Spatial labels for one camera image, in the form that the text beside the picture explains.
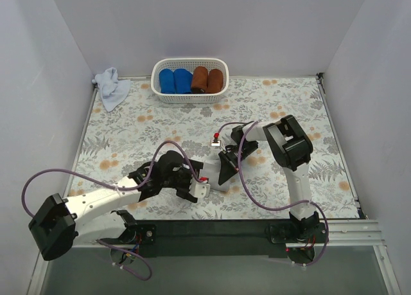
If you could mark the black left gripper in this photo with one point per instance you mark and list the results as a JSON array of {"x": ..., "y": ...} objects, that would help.
[{"x": 185, "y": 184}]

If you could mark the brown rolled towel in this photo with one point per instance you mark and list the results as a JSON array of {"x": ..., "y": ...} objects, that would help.
[
  {"x": 214, "y": 81},
  {"x": 199, "y": 80}
]

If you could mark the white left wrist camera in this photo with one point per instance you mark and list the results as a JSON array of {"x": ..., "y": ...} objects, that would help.
[{"x": 200, "y": 189}]

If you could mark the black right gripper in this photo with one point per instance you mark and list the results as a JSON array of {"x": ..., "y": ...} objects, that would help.
[{"x": 229, "y": 160}]

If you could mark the blue rolled towel left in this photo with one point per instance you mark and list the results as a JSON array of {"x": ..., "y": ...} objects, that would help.
[{"x": 167, "y": 81}]

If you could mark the brown rolled towel right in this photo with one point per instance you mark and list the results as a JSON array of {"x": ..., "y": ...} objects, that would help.
[{"x": 214, "y": 81}]

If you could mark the blue rolled towel right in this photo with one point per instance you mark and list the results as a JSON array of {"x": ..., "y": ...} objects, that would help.
[{"x": 183, "y": 80}]

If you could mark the white plastic basket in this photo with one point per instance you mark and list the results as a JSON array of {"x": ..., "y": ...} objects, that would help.
[{"x": 189, "y": 64}]

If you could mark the grey panda towel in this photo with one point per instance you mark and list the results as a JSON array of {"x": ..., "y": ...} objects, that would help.
[{"x": 211, "y": 170}]

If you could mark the brown rolled towel left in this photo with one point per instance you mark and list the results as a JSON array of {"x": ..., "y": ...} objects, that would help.
[{"x": 199, "y": 80}]

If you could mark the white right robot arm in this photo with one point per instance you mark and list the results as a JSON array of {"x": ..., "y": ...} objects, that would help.
[{"x": 291, "y": 149}]

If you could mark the blue rolled towel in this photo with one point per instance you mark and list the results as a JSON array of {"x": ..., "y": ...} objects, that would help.
[
  {"x": 167, "y": 81},
  {"x": 183, "y": 80}
]

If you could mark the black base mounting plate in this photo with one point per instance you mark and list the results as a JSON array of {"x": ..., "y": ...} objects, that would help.
[{"x": 216, "y": 237}]

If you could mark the floral patterned table mat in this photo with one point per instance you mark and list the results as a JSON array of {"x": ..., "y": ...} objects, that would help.
[{"x": 118, "y": 142}]

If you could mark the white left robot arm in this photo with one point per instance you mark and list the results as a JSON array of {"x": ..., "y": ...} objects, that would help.
[{"x": 58, "y": 221}]

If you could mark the aluminium frame rail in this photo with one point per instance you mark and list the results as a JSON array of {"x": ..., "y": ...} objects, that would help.
[{"x": 352, "y": 260}]

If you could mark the light blue towel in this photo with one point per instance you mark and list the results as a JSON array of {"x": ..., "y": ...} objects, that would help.
[{"x": 112, "y": 90}]

